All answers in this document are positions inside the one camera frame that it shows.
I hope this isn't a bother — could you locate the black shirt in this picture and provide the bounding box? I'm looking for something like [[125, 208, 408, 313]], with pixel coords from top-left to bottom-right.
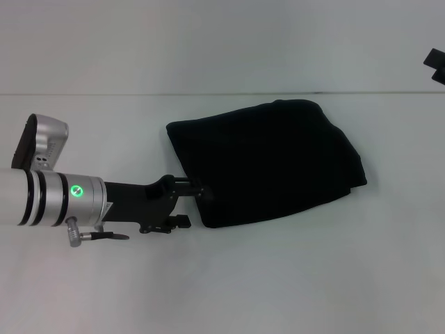
[[165, 98, 369, 230]]

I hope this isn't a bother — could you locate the grey left arm cable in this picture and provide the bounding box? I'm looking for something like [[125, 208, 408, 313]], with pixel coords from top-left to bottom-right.
[[65, 215, 131, 248]]

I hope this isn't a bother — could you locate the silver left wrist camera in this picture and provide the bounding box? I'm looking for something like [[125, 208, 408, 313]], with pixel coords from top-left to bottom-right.
[[11, 113, 70, 174]]

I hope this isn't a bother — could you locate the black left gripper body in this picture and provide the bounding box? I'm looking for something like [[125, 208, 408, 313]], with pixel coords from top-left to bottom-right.
[[102, 173, 182, 234]]

